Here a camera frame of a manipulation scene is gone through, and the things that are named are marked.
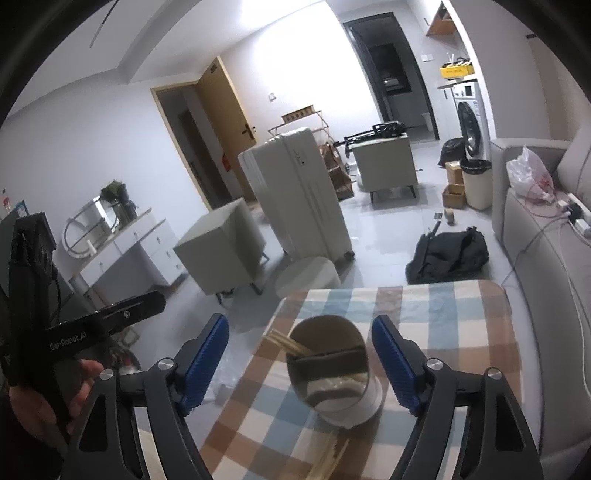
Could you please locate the wooden wall shelf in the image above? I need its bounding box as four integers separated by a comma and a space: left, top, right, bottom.
426, 0, 460, 37

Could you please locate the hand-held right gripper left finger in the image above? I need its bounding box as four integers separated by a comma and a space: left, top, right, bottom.
60, 313, 230, 480

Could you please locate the grey nightstand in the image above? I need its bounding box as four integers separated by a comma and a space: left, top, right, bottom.
353, 134, 419, 201
173, 198, 269, 305

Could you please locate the white cylindrical utensil holder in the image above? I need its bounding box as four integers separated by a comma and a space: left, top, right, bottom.
281, 315, 384, 428

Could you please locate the pile of wooden chopsticks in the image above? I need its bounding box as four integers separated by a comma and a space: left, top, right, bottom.
311, 436, 354, 480

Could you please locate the beige trash bin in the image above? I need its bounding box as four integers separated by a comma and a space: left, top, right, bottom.
460, 158, 492, 210

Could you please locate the white desk with drawers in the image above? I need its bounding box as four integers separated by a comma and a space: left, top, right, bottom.
69, 208, 185, 301

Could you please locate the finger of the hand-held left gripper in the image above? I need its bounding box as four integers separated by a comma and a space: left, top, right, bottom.
95, 291, 167, 340

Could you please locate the black tripod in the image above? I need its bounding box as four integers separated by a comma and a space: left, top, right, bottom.
332, 121, 409, 148

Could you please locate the round metal mirror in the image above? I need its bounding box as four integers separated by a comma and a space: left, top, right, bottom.
62, 196, 116, 259

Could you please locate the yellow crate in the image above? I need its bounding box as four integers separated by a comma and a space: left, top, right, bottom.
438, 62, 475, 78

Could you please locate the checkered tablecloth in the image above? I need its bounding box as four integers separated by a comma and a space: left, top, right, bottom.
198, 279, 522, 480

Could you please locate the white hard suitcase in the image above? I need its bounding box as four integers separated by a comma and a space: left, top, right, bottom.
238, 127, 356, 264

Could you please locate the grey fabric sofa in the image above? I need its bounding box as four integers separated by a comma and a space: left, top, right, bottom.
489, 124, 591, 480

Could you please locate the white washing machine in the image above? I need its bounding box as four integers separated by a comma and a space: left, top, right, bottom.
450, 80, 492, 160

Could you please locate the black backpack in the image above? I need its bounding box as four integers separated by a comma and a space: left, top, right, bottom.
405, 226, 489, 284

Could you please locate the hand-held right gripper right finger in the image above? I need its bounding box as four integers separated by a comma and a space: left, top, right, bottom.
372, 314, 546, 480

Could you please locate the white plastic bag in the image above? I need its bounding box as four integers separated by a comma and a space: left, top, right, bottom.
505, 145, 557, 201

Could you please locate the person's left hand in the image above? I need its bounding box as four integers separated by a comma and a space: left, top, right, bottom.
9, 357, 105, 444

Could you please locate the wooden door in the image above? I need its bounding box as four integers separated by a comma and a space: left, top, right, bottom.
196, 56, 257, 210

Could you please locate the black framed glass door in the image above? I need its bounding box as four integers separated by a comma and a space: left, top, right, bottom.
342, 11, 439, 141

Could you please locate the black trash bag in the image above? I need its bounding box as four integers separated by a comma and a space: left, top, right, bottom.
438, 137, 467, 168

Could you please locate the white power strip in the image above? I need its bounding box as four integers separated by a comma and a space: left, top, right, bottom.
556, 194, 591, 236

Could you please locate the wooden rack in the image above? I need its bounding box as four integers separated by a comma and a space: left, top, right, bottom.
268, 105, 355, 201

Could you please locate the potted green plant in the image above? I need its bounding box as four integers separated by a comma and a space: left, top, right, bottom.
100, 180, 138, 227

